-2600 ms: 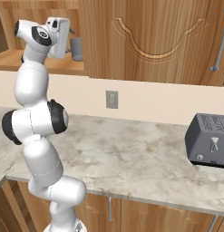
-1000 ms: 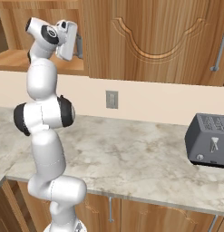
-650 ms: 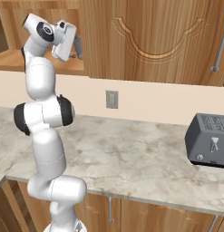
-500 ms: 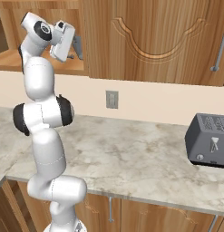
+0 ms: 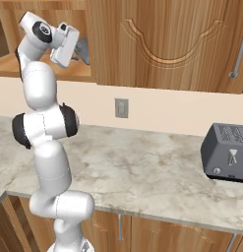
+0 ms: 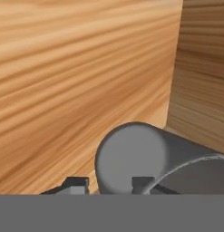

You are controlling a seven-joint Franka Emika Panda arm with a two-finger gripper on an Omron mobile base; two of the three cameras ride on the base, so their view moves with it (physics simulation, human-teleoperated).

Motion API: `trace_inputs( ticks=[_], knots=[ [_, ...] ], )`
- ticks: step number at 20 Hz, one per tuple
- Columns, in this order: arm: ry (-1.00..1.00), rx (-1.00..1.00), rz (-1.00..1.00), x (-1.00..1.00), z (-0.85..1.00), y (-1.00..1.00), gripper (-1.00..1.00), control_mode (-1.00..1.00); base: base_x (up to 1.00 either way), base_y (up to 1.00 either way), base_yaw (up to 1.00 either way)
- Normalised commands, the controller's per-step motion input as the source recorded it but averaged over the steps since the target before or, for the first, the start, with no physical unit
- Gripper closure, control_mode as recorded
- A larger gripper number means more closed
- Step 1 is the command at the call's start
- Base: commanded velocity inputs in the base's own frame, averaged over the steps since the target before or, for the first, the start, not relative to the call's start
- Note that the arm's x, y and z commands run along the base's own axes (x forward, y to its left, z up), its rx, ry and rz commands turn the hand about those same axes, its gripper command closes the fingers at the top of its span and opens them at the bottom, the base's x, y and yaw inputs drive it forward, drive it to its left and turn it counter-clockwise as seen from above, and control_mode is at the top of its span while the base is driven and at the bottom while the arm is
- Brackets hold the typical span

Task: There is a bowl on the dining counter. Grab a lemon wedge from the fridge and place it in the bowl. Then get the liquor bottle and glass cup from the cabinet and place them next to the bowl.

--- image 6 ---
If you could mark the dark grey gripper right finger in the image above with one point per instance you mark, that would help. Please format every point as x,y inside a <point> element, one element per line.
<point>141,182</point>

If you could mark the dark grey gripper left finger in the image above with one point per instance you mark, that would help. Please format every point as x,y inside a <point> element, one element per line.
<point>74,183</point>

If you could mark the grey glass cup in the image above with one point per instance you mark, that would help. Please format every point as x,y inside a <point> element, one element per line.
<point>131,151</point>

